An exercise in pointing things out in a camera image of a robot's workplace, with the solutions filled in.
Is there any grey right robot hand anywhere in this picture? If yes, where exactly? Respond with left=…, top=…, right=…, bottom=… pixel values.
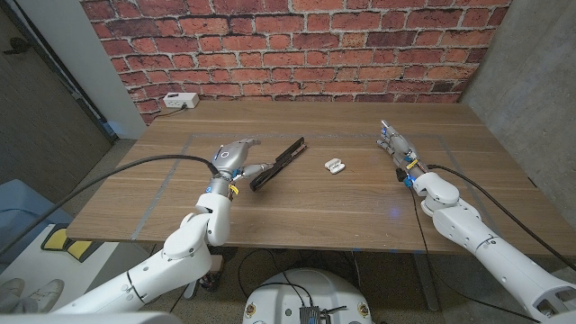
left=376, top=120, right=427, bottom=183

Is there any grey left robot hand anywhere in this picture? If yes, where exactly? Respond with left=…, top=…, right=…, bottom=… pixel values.
left=206, top=138, right=275, bottom=197

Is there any white airpods case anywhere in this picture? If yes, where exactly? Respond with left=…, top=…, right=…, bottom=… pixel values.
left=324, top=157, right=347, bottom=176

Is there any white power strip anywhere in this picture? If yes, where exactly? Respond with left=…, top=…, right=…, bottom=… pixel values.
left=162, top=92, right=201, bottom=110

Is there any grey tape outline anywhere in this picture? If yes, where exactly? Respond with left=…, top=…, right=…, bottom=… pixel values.
left=130, top=132, right=496, bottom=241

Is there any red brick printed backdrop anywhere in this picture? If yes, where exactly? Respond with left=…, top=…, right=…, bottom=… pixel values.
left=80, top=0, right=514, bottom=126

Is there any grey metal table leg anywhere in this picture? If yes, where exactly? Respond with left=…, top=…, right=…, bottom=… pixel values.
left=183, top=278, right=203, bottom=301
left=411, top=252, right=440, bottom=312

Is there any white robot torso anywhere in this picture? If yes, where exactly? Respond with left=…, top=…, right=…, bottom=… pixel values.
left=242, top=268, right=374, bottom=324

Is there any white floor platform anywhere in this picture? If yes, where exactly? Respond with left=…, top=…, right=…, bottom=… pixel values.
left=0, top=223, right=152, bottom=314

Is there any small grey electronics box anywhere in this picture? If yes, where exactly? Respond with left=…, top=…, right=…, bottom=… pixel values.
left=300, top=305, right=321, bottom=324

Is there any dark grey door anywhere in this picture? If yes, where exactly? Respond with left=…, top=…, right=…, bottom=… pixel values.
left=0, top=8, right=113, bottom=206

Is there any blue padded seat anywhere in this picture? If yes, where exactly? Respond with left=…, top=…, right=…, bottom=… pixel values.
left=0, top=178, right=76, bottom=265

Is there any white sneaker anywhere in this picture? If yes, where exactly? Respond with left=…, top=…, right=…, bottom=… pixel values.
left=0, top=277, right=26, bottom=307
left=25, top=278, right=66, bottom=314

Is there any grey trouser leg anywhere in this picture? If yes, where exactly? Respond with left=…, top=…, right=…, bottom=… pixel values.
left=0, top=294, right=40, bottom=315

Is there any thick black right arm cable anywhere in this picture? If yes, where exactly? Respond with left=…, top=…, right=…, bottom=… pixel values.
left=426, top=164, right=576, bottom=273

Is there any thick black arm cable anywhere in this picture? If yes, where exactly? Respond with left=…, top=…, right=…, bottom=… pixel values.
left=426, top=164, right=576, bottom=273
left=0, top=154, right=222, bottom=257

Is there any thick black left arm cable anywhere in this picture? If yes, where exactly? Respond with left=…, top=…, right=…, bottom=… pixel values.
left=0, top=154, right=222, bottom=257

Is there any black power strip cord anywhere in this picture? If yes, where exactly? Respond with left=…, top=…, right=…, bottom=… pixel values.
left=152, top=105, right=188, bottom=121

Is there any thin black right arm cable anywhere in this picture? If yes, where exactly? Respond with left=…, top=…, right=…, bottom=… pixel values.
left=409, top=188, right=539, bottom=324

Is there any beige box with wires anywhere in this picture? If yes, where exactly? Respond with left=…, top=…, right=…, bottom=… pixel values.
left=200, top=255, right=225, bottom=289

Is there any black door handle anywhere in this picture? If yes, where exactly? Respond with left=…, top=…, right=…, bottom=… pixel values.
left=3, top=36, right=32, bottom=56

